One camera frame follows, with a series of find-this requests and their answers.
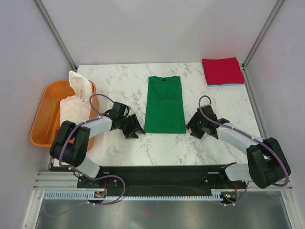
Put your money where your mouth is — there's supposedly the aluminium frame rail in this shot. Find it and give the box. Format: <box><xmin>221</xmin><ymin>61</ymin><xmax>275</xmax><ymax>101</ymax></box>
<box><xmin>33</xmin><ymin>170</ymin><xmax>294</xmax><ymax>191</ymax></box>

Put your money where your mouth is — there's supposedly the right aluminium corner post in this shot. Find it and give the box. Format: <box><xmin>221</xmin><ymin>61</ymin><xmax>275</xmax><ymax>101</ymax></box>
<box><xmin>241</xmin><ymin>0</ymin><xmax>285</xmax><ymax>71</ymax></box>

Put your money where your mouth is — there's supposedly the white crumpled t shirt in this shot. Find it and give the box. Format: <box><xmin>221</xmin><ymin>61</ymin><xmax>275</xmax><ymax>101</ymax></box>
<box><xmin>60</xmin><ymin>71</ymin><xmax>93</xmax><ymax>125</ymax></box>

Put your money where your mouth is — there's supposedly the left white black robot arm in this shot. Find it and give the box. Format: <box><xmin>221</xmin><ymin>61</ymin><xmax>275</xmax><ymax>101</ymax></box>
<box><xmin>50</xmin><ymin>102</ymin><xmax>145</xmax><ymax>187</ymax></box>

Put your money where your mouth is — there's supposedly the folded light blue t shirt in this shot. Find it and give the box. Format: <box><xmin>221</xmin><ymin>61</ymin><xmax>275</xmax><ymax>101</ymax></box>
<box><xmin>203</xmin><ymin>65</ymin><xmax>244</xmax><ymax>87</ymax></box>

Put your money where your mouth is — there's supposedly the aluminium corner post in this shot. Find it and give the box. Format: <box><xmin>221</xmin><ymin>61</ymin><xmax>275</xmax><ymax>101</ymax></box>
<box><xmin>241</xmin><ymin>0</ymin><xmax>285</xmax><ymax>71</ymax></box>
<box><xmin>33</xmin><ymin>0</ymin><xmax>78</xmax><ymax>71</ymax></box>

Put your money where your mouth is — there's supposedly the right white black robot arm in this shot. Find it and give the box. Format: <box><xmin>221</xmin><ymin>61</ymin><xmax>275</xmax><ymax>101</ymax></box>
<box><xmin>184</xmin><ymin>105</ymin><xmax>291</xmax><ymax>189</ymax></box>

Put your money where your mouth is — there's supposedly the orange plastic basket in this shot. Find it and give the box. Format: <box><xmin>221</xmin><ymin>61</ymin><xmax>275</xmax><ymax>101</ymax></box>
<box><xmin>29</xmin><ymin>80</ymin><xmax>100</xmax><ymax>152</ymax></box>

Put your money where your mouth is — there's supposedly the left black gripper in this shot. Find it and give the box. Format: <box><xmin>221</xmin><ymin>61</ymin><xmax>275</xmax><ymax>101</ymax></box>
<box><xmin>118</xmin><ymin>114</ymin><xmax>145</xmax><ymax>139</ymax></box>

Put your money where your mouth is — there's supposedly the white slotted cable duct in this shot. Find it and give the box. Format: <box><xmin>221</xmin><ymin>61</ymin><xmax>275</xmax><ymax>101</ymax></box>
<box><xmin>43</xmin><ymin>190</ymin><xmax>223</xmax><ymax>201</ymax></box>

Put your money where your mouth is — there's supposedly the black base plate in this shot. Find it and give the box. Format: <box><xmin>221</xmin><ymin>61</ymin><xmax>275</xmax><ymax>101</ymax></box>
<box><xmin>77</xmin><ymin>165</ymin><xmax>246</xmax><ymax>198</ymax></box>

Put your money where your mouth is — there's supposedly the left aluminium corner post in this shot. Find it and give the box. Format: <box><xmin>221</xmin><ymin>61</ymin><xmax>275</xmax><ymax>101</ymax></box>
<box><xmin>33</xmin><ymin>0</ymin><xmax>78</xmax><ymax>71</ymax></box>

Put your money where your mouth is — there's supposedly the green t shirt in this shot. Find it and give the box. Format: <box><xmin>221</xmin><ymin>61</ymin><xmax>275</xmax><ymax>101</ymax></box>
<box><xmin>144</xmin><ymin>76</ymin><xmax>186</xmax><ymax>134</ymax></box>

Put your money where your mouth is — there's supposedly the folded red t shirt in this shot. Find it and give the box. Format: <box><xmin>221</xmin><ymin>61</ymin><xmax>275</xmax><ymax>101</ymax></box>
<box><xmin>202</xmin><ymin>57</ymin><xmax>244</xmax><ymax>86</ymax></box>

